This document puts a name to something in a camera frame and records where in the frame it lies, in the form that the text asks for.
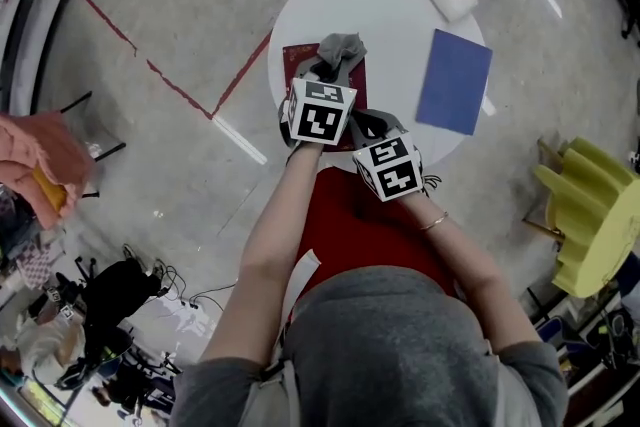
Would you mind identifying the white shelf rack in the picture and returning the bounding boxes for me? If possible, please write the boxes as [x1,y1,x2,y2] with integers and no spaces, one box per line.
[0,0,79,117]

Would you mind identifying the pink jacket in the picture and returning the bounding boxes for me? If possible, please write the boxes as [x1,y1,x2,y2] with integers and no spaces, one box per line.
[0,110,96,231]

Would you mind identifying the dark red book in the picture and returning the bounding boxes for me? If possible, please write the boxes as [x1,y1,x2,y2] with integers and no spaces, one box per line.
[281,42,370,154]

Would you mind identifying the person's right forearm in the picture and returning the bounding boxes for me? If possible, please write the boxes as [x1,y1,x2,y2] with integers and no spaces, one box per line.
[405,192,545,352]

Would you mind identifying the person's left forearm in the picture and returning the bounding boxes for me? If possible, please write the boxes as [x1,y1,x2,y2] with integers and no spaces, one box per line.
[199,140,327,365]

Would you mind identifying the black cables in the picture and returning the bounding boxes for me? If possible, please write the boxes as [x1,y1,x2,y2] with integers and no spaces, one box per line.
[149,262,237,314]

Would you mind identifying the black metal frame chair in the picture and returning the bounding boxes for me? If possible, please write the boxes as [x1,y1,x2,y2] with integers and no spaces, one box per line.
[58,89,128,200]

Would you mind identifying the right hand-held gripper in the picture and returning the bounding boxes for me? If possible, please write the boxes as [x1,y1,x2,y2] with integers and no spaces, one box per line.
[348,109,427,202]

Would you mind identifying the blue notebook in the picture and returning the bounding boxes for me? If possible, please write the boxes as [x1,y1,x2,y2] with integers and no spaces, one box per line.
[415,28,494,137]

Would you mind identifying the yellow chair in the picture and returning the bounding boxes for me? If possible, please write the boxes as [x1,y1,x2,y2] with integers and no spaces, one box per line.
[522,136,640,300]

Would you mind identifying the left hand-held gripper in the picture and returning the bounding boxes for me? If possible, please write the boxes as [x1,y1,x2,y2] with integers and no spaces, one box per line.
[278,51,367,149]

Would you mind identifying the checkered cloth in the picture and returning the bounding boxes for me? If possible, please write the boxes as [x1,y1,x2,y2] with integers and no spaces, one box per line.
[18,248,57,289]

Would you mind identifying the thin metal bracelet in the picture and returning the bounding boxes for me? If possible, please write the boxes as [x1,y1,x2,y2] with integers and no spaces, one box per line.
[418,210,450,232]

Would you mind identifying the grey cloth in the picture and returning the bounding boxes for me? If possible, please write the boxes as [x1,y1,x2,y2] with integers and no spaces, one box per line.
[317,32,368,67]

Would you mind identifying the red trousers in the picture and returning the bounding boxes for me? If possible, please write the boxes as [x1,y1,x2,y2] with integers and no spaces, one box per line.
[294,166,459,301]

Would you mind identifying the grey shirt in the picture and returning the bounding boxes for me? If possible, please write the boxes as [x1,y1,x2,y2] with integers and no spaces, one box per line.
[169,266,570,427]

